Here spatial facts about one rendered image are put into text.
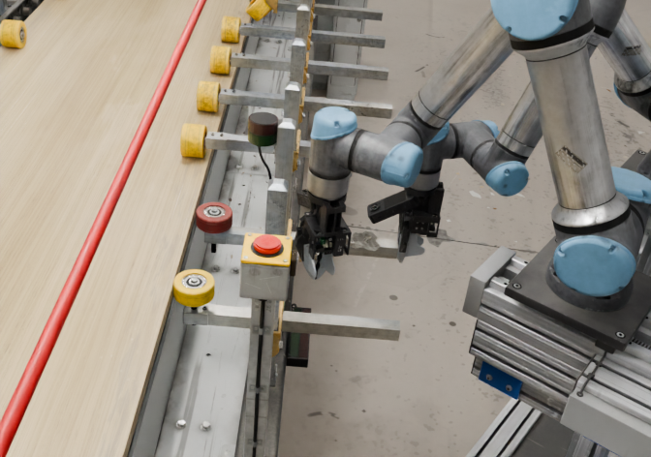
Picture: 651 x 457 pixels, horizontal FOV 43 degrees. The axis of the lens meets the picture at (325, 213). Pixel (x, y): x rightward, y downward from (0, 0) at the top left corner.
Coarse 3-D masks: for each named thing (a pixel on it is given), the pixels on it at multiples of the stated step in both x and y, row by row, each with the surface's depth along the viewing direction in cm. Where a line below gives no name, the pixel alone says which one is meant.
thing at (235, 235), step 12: (240, 228) 184; (252, 228) 185; (204, 240) 183; (216, 240) 183; (228, 240) 183; (240, 240) 183; (384, 240) 185; (360, 252) 184; (372, 252) 184; (384, 252) 184; (396, 252) 184
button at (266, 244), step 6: (264, 234) 119; (258, 240) 117; (264, 240) 118; (270, 240) 118; (276, 240) 118; (258, 246) 116; (264, 246) 116; (270, 246) 117; (276, 246) 117; (264, 252) 116; (270, 252) 116; (276, 252) 117
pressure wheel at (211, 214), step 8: (200, 208) 181; (208, 208) 182; (216, 208) 181; (224, 208) 182; (200, 216) 179; (208, 216) 179; (216, 216) 180; (224, 216) 179; (200, 224) 179; (208, 224) 178; (216, 224) 178; (224, 224) 179; (208, 232) 179; (216, 232) 179
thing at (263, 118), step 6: (252, 114) 164; (258, 114) 164; (264, 114) 165; (270, 114) 165; (252, 120) 162; (258, 120) 162; (264, 120) 163; (270, 120) 163; (276, 120) 163; (276, 144) 165; (264, 162) 169; (270, 174) 170
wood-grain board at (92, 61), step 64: (64, 0) 282; (128, 0) 287; (192, 0) 293; (0, 64) 235; (64, 64) 239; (128, 64) 243; (192, 64) 247; (0, 128) 204; (64, 128) 207; (128, 128) 210; (0, 192) 181; (64, 192) 183; (128, 192) 185; (192, 192) 188; (0, 256) 162; (64, 256) 164; (128, 256) 166; (0, 320) 147; (128, 320) 150; (0, 384) 134; (64, 384) 135; (128, 384) 137; (64, 448) 125; (128, 448) 128
